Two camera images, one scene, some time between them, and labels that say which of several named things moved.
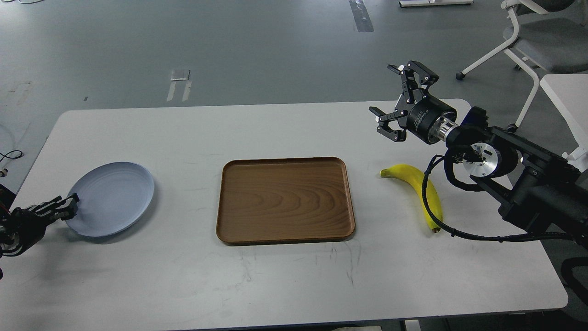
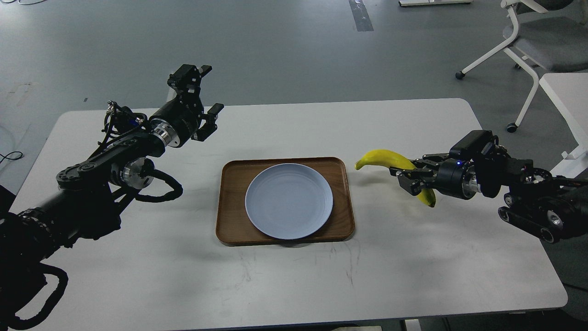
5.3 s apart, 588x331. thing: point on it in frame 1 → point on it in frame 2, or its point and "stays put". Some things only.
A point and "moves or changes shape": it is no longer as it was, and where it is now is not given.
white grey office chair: x=540 y=44 stays put
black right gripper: x=430 y=119 → x=455 y=177
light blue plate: x=111 y=196 moves or changes shape
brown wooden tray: x=284 y=200 stays put
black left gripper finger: x=55 y=209 → x=178 y=120
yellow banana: x=415 y=178 moves or changes shape
